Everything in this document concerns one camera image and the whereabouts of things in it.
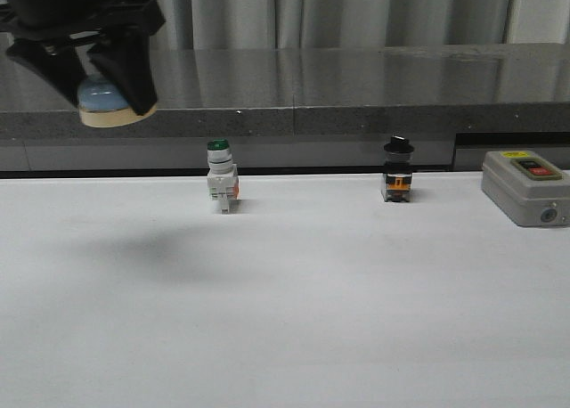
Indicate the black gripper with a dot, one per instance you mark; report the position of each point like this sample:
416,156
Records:
120,31

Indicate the blue and cream call bell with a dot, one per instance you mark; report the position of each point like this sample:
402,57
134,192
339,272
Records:
102,105

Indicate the grey curtain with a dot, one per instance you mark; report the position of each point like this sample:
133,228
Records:
351,24

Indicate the grey granite counter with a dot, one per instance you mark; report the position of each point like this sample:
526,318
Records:
308,111

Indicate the green push button switch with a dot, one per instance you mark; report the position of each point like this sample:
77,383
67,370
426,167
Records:
223,178

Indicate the black selector knob switch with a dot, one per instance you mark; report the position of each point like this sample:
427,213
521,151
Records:
397,175

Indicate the grey power switch box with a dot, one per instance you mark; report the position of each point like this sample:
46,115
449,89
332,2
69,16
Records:
531,191

